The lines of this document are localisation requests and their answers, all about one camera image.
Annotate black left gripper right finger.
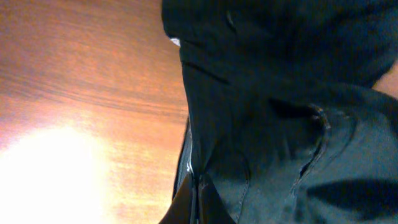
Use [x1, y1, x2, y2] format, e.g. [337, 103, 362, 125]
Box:
[198, 174, 236, 224]

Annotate black shorts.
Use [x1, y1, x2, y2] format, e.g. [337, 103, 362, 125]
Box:
[162, 0, 397, 223]

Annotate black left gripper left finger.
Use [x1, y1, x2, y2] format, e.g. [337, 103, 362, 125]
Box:
[159, 173, 196, 224]

